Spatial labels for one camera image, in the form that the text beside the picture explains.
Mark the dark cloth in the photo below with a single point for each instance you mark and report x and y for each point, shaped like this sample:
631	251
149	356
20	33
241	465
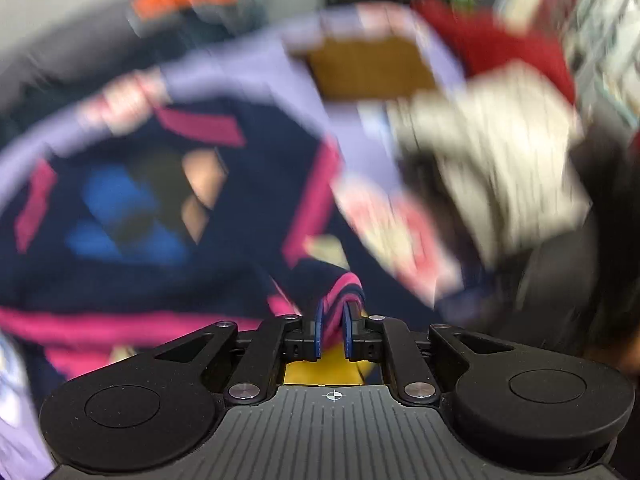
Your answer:
575	285

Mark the navy cartoon print t-shirt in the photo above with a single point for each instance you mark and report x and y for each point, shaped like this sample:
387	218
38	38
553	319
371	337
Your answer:
125	280

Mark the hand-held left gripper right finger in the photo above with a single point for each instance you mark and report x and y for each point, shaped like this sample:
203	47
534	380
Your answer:
348	332

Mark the white polka dot garment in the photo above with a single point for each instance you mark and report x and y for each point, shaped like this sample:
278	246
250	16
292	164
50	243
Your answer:
500	160

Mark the brown folded garment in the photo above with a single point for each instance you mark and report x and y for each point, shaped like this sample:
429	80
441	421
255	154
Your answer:
370	70

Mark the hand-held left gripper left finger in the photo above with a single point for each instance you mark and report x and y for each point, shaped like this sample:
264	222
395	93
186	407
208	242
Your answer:
316	332

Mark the red garment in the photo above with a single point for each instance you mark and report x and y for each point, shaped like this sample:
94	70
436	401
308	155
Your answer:
490	40

